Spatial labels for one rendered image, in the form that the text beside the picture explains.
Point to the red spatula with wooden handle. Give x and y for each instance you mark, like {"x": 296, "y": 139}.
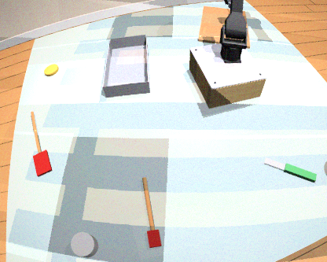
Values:
{"x": 41, "y": 160}

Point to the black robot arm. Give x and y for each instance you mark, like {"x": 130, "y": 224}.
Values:
{"x": 236, "y": 34}

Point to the yellow round disc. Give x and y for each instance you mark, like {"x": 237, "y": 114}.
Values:
{"x": 51, "y": 70}

